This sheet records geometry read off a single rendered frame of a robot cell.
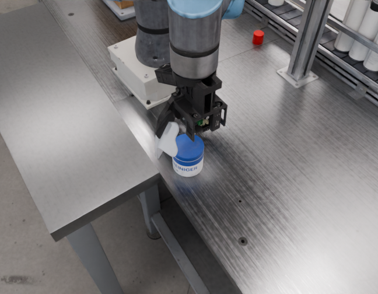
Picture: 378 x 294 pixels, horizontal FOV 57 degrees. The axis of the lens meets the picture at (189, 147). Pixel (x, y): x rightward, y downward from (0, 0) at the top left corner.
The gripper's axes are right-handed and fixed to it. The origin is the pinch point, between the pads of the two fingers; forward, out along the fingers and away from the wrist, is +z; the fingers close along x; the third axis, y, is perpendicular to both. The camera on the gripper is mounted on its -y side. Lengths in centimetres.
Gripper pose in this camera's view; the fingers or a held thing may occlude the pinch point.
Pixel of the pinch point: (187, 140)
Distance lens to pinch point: 71.5
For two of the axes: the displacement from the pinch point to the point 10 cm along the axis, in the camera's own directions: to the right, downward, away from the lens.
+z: 0.0, 6.4, 7.7
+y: 5.5, 6.4, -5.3
